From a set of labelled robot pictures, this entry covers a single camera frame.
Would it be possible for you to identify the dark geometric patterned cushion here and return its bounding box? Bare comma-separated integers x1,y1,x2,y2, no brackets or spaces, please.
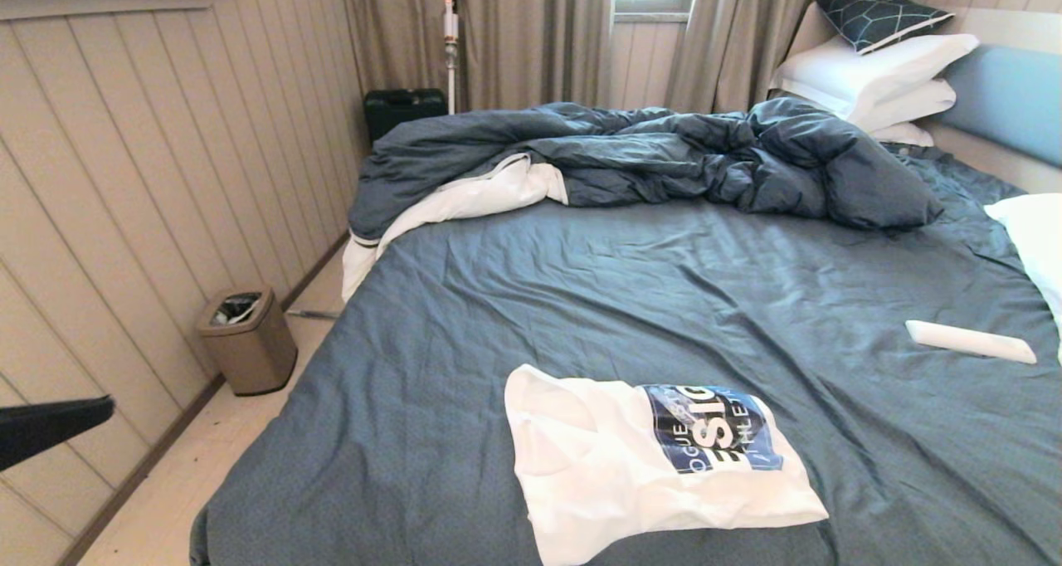
816,0,955,55

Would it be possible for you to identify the white stick vacuum cleaner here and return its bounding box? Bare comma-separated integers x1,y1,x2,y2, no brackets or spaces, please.
444,0,460,115

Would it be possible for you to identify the beige upholstered bed frame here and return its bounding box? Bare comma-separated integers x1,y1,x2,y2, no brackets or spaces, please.
925,120,1062,195

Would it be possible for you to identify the large white pillow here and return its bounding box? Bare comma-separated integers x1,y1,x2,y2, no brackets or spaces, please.
767,33,982,123

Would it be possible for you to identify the blue duvet with white lining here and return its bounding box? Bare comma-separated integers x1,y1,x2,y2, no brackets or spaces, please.
342,97,944,301

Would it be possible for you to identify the black suitcase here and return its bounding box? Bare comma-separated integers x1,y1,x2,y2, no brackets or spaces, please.
365,89,449,144

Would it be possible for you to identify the beige trash bin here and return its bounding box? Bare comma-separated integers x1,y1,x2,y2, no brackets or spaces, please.
197,288,298,397

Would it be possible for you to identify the blue padded headboard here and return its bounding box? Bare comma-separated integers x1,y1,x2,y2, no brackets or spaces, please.
938,45,1062,168

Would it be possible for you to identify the wide beige curtain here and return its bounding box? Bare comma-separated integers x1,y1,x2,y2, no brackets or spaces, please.
336,0,615,115

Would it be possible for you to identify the medium white pillow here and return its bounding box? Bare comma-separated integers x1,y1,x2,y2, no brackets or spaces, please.
850,79,957,133

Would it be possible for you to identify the blue patterned bed sheet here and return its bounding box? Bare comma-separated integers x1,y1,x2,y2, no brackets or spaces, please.
189,143,1062,566

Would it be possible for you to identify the long white remote control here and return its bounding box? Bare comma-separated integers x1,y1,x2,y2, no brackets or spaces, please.
904,320,1038,365

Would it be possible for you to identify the narrow beige curtain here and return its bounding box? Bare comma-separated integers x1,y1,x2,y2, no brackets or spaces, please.
664,0,872,115

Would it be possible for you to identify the flat white pillow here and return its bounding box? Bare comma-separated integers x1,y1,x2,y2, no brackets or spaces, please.
867,122,934,147

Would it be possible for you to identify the white pillow without stack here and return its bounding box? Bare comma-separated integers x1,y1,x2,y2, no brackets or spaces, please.
983,194,1062,334

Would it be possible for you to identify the crumpled bin liner bag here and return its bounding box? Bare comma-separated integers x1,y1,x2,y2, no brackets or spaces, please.
214,294,262,326

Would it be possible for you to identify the white t-shirt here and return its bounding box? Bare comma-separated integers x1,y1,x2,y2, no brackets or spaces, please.
504,364,829,566

